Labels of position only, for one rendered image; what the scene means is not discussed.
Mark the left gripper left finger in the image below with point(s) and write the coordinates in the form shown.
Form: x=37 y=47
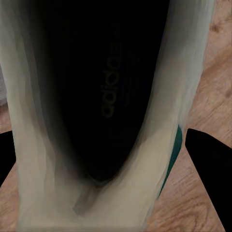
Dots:
x=7 y=154

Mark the gym shoe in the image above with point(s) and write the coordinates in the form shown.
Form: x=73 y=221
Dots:
x=99 y=93

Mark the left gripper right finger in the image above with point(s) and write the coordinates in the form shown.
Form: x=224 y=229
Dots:
x=213 y=161

